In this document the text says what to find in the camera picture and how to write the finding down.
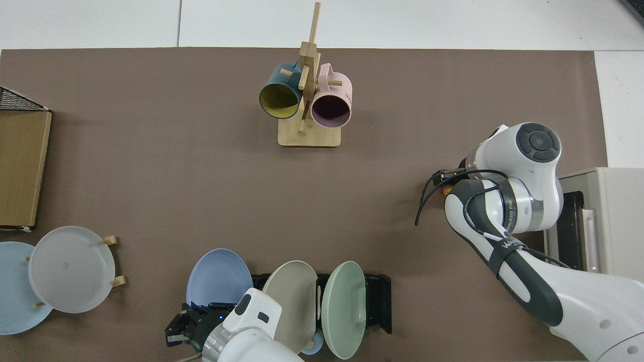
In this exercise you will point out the dark blue cup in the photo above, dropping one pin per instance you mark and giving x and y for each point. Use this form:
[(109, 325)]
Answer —
[(274, 83)]

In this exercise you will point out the pale toaster oven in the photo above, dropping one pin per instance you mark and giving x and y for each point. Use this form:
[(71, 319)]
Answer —
[(619, 211)]

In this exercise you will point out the grey plate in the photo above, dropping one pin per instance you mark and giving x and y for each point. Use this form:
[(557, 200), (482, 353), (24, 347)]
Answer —
[(70, 269)]

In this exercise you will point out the black dish rack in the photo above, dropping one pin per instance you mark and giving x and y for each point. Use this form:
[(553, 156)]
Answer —
[(380, 301)]

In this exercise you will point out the green plate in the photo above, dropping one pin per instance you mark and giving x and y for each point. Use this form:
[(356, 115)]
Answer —
[(344, 311)]

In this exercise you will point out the beige plate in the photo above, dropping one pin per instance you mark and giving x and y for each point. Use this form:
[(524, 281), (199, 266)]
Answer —
[(292, 296)]

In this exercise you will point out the pink cup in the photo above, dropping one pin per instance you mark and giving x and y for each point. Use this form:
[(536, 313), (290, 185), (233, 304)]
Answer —
[(334, 95)]

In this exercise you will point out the wooden cup stand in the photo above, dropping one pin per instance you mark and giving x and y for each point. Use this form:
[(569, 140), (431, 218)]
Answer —
[(309, 137)]

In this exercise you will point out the brown table cloth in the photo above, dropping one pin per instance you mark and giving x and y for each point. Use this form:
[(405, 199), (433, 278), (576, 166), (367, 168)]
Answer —
[(201, 191)]

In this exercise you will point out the small blue round thing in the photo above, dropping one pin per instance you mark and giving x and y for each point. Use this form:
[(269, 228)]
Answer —
[(316, 347)]

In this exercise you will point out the light blue plate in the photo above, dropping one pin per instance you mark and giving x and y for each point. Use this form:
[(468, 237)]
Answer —
[(12, 301)]

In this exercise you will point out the wooden plate rack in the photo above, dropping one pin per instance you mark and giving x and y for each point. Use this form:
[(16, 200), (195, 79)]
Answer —
[(109, 240)]

